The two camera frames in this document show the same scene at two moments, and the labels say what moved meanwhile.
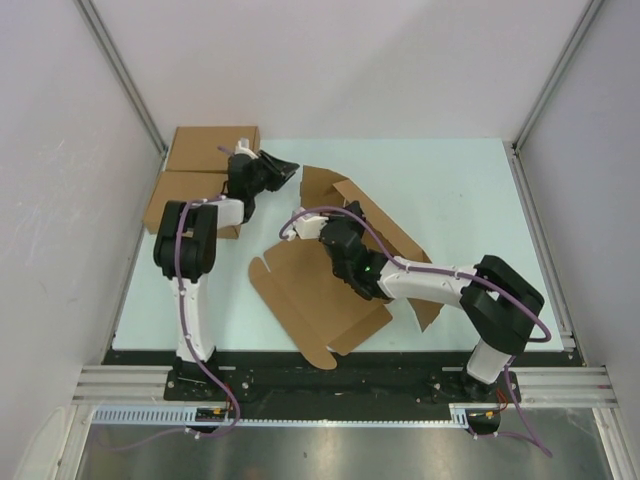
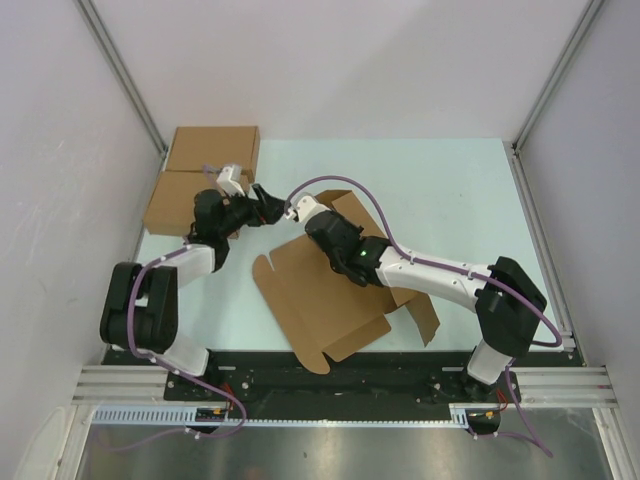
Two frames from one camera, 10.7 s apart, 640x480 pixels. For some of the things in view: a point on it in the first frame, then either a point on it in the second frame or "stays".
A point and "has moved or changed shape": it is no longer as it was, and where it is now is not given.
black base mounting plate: [387, 376] stays
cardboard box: [326, 316] has moved or changed shape
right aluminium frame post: [513, 147] stays
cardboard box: [187, 186] stays
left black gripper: [285, 169] to [271, 208]
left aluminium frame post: [90, 10] stays
